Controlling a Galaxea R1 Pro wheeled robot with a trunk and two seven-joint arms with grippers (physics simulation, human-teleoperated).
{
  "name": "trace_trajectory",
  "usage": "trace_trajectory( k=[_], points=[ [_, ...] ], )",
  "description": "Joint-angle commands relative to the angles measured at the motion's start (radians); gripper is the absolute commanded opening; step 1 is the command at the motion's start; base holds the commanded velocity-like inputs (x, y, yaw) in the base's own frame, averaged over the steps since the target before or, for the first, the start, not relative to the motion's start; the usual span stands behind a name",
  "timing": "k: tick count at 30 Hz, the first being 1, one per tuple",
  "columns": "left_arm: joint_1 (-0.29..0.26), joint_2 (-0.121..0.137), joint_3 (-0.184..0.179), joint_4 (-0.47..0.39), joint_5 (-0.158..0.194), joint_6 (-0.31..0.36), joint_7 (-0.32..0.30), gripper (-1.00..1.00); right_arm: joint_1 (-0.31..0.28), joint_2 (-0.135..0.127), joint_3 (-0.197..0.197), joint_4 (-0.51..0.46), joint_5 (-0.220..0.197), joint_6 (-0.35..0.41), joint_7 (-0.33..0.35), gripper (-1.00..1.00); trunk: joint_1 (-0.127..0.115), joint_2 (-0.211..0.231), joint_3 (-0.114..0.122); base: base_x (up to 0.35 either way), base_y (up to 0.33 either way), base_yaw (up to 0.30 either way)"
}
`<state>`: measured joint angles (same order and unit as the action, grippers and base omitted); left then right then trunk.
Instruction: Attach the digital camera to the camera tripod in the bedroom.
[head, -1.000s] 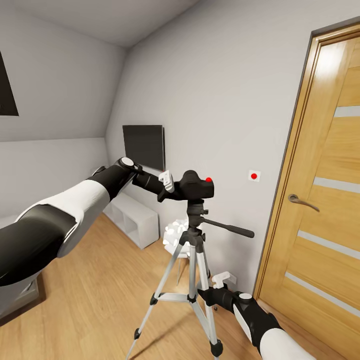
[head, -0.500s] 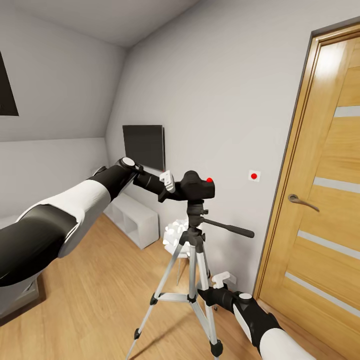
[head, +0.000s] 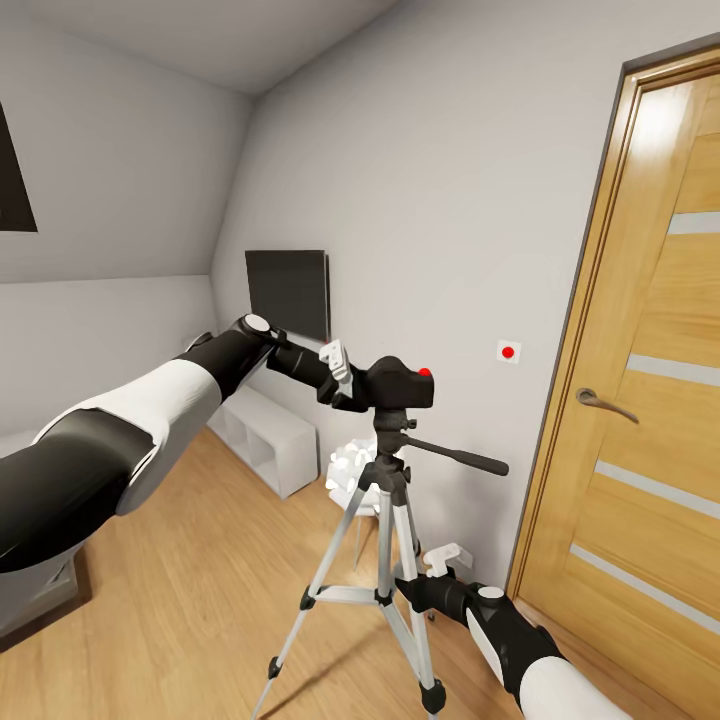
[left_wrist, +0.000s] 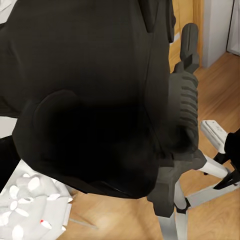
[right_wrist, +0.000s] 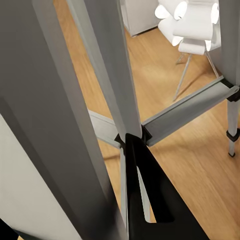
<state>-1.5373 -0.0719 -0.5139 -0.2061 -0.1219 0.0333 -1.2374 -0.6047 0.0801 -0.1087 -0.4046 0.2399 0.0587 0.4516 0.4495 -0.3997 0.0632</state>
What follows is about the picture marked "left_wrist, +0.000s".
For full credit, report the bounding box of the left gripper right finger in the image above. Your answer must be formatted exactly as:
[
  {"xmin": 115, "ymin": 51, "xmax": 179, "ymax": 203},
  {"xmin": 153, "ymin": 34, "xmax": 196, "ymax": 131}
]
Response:
[{"xmin": 224, "ymin": 133, "xmax": 240, "ymax": 173}]

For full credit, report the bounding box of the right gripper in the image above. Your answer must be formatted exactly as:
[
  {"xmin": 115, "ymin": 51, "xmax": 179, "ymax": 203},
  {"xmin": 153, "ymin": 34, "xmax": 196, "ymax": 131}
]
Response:
[{"xmin": 214, "ymin": 129, "xmax": 240, "ymax": 190}]

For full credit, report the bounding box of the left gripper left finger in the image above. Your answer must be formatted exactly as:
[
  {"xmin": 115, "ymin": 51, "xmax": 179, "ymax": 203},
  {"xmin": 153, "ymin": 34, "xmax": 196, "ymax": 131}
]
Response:
[{"xmin": 0, "ymin": 135, "xmax": 22, "ymax": 193}]

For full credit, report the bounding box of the camera tripod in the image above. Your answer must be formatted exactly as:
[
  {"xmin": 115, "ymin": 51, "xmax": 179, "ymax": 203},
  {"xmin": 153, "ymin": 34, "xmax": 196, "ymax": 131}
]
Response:
[{"xmin": 146, "ymin": 23, "xmax": 240, "ymax": 240}]

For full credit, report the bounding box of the digital camera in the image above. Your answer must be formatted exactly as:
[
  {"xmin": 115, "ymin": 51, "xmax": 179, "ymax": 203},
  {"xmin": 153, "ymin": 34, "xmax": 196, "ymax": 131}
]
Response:
[{"xmin": 0, "ymin": 0, "xmax": 176, "ymax": 199}]

